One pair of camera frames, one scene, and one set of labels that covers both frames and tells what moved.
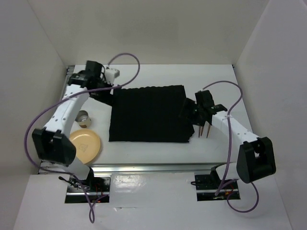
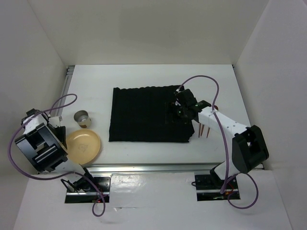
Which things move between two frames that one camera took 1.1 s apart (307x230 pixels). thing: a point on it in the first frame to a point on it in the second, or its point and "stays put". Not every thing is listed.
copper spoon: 209,129 stays put
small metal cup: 83,119 stays put
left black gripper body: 101,83 to 59,132
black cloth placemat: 149,114 stays put
